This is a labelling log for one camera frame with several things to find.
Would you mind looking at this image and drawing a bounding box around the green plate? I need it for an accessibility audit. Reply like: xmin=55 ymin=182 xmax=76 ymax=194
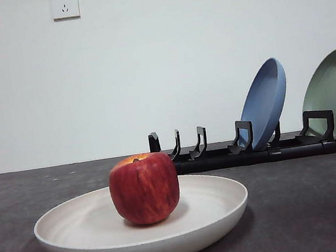
xmin=294 ymin=47 xmax=336 ymax=145

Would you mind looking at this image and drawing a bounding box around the black plate rack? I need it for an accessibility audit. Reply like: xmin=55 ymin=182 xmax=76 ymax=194
xmin=147 ymin=106 xmax=336 ymax=179

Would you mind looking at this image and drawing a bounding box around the pale yellow plate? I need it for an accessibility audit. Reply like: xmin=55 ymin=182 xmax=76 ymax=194
xmin=29 ymin=166 xmax=257 ymax=252

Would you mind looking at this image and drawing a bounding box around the red apple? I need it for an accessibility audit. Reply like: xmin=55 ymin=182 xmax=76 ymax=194
xmin=104 ymin=149 xmax=185 ymax=230

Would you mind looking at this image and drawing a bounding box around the white wall socket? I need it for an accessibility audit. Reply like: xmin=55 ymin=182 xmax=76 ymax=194
xmin=50 ymin=0 xmax=81 ymax=22

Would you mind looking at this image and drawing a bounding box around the blue plate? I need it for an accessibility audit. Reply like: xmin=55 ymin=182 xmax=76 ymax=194
xmin=232 ymin=55 xmax=296 ymax=152

